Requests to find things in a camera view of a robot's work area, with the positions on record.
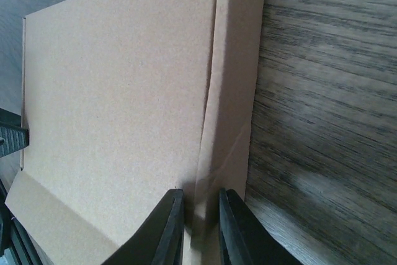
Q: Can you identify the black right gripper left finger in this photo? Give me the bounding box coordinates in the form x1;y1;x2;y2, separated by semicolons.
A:
104;189;184;265

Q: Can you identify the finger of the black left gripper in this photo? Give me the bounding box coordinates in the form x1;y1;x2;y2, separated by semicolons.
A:
0;109;29;157

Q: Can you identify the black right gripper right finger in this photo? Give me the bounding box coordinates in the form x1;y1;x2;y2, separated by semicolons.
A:
219;188;301;265

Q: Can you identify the cardboard box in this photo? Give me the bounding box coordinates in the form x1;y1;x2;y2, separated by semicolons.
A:
6;0;264;264

